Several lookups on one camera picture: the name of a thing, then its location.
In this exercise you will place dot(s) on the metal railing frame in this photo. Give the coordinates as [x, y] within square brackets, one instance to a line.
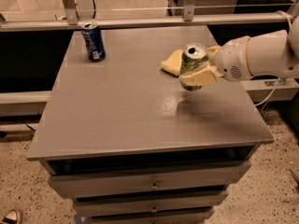
[43, 15]

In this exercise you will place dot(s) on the green soda can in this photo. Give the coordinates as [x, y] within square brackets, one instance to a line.
[193, 57]

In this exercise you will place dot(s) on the blue soda can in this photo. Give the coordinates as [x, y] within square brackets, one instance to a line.
[91, 33]

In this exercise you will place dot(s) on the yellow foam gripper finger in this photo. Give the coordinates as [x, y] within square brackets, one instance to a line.
[211, 52]
[206, 76]

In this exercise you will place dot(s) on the grey drawer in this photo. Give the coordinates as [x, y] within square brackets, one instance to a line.
[147, 180]
[162, 217]
[150, 204]

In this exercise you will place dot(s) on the top grey drawer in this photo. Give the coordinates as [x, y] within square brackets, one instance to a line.
[147, 180]

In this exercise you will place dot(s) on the shoe tip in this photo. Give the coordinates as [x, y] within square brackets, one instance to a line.
[14, 216]

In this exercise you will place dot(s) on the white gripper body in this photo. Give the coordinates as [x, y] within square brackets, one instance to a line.
[232, 60]

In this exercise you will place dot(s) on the middle grey drawer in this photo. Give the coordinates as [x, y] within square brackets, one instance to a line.
[150, 204]

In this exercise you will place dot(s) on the bottom grey drawer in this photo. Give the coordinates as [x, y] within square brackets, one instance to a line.
[162, 217]

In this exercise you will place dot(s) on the grey drawer cabinet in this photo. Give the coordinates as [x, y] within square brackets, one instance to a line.
[125, 113]

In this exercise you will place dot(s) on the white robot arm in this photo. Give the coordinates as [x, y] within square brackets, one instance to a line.
[274, 54]

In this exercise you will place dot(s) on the yellow sponge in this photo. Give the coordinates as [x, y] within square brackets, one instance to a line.
[173, 64]

